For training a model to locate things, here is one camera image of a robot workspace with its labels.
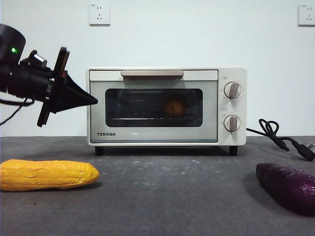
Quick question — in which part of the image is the glass oven door beige handle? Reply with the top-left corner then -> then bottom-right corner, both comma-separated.
89,69 -> 219,144

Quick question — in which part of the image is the brown potato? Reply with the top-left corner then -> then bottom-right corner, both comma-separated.
162,96 -> 186,116

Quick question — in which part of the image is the white Toshiba toaster oven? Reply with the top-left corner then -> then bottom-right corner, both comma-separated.
86,66 -> 247,156

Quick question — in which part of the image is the white beige oven knob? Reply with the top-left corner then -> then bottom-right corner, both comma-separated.
223,81 -> 242,100
223,114 -> 242,133

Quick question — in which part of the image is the yellow corn cob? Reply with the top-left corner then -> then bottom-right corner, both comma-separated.
0,159 -> 100,192

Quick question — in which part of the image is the purple eggplant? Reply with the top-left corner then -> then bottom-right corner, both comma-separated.
255,162 -> 315,217

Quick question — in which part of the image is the pale grey left wrist camera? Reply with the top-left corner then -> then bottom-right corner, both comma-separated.
21,50 -> 49,71

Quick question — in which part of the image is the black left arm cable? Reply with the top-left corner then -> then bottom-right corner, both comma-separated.
0,97 -> 35,126

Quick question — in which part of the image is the white wall socket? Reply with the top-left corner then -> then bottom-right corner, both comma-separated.
89,3 -> 111,27
297,4 -> 315,27

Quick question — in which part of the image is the metal wire oven rack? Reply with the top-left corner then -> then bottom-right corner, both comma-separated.
112,117 -> 200,121

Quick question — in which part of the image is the black oven power cable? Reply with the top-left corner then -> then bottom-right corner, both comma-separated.
246,118 -> 315,162

